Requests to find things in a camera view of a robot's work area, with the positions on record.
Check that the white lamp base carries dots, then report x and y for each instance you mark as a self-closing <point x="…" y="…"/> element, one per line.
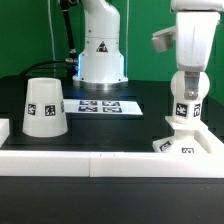
<point x="184" y="139"/>

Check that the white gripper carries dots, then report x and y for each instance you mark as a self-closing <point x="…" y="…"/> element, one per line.
<point x="194" y="37"/>

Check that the white lamp shade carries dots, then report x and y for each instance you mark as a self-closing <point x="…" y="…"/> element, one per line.
<point x="44" y="113"/>

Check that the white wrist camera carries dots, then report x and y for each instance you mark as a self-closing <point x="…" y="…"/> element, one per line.
<point x="163" y="40"/>

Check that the white U-shaped fence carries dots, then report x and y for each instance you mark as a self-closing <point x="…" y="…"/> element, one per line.
<point x="120" y="164"/>

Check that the white marker sheet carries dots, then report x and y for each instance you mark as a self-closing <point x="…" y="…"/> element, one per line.
<point x="102" y="107"/>

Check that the white lamp bulb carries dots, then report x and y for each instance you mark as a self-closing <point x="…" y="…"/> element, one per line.
<point x="188" y="111"/>

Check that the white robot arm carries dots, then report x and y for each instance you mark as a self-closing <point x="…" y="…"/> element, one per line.
<point x="101" y="63"/>

